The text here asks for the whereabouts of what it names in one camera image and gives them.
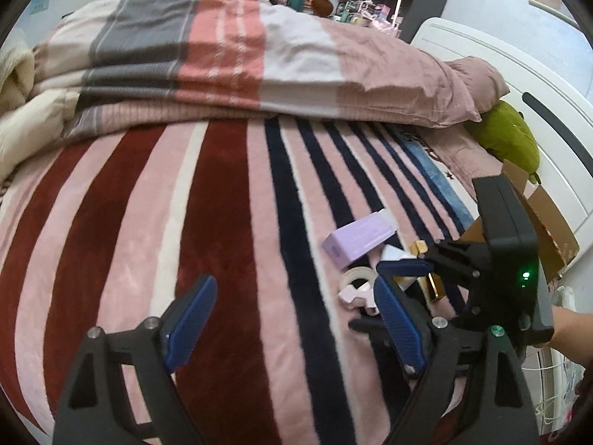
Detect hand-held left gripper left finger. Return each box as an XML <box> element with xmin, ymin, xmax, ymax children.
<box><xmin>53</xmin><ymin>275</ymin><xmax>218</xmax><ymax>445</ymax></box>

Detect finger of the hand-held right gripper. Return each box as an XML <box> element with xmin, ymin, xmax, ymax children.
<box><xmin>375</xmin><ymin>240</ymin><xmax>485</xmax><ymax>284</ymax></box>
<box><xmin>348</xmin><ymin>317</ymin><xmax>391</xmax><ymax>348</ymax></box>

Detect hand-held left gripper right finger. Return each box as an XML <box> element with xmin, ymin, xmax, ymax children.
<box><xmin>373</xmin><ymin>277</ymin><xmax>541</xmax><ymax>445</ymax></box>

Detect white box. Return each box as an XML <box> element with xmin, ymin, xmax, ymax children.
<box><xmin>379</xmin><ymin>245</ymin><xmax>418</xmax><ymax>290</ymax></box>

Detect cardboard box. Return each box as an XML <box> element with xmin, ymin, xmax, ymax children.
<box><xmin>458</xmin><ymin>159</ymin><xmax>581</xmax><ymax>284</ymax></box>

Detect person's right forearm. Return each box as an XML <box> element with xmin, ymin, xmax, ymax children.
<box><xmin>550</xmin><ymin>308</ymin><xmax>593</xmax><ymax>372</ymax></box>

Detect white tape dispenser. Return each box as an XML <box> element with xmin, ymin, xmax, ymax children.
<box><xmin>338</xmin><ymin>266</ymin><xmax>381</xmax><ymax>317</ymax></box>

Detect gold rectangular case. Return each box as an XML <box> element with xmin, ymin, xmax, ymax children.
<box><xmin>425</xmin><ymin>273</ymin><xmax>447</xmax><ymax>305</ymax></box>

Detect purple box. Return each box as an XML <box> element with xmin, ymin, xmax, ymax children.
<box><xmin>323</xmin><ymin>210</ymin><xmax>399</xmax><ymax>270</ymax></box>

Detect red striped fleece blanket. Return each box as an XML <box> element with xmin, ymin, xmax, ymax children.
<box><xmin>0</xmin><ymin>116</ymin><xmax>506</xmax><ymax>445</ymax></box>

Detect pink printed cloth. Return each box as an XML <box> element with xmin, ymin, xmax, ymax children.
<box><xmin>396</xmin><ymin>125</ymin><xmax>507</xmax><ymax>230</ymax></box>

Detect green plush toy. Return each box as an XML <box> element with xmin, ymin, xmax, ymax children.
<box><xmin>464</xmin><ymin>100</ymin><xmax>543</xmax><ymax>182</ymax></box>

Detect white headboard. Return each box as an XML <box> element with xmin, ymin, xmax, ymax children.
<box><xmin>411</xmin><ymin>17</ymin><xmax>593</xmax><ymax>272</ymax></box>

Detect striped folded quilt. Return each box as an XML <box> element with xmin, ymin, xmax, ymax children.
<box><xmin>32</xmin><ymin>0</ymin><xmax>511</xmax><ymax>141</ymax></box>

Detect cream blanket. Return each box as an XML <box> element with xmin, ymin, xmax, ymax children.
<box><xmin>0</xmin><ymin>46</ymin><xmax>80</xmax><ymax>184</ymax></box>

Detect framed wall picture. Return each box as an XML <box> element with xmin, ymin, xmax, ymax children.
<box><xmin>528</xmin><ymin>0</ymin><xmax>581</xmax><ymax>29</ymax></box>

